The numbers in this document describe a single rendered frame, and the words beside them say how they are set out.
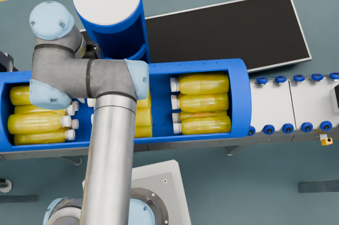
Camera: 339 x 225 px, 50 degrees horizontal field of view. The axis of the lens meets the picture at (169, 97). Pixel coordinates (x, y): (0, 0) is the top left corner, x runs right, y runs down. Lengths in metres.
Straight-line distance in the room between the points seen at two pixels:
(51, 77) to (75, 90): 0.05
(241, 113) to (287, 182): 1.32
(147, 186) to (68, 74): 0.57
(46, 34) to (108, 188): 0.30
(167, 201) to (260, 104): 0.60
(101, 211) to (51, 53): 0.30
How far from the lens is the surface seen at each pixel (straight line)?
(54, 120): 1.31
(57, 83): 0.68
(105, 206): 0.58
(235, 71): 1.23
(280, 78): 1.52
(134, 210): 0.93
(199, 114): 1.36
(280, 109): 1.54
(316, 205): 2.54
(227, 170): 2.40
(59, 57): 0.70
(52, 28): 0.70
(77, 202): 0.97
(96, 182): 0.59
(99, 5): 1.55
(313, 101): 1.60
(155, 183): 1.15
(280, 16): 2.61
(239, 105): 1.20
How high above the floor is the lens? 2.36
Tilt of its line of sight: 75 degrees down
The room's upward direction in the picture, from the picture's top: straight up
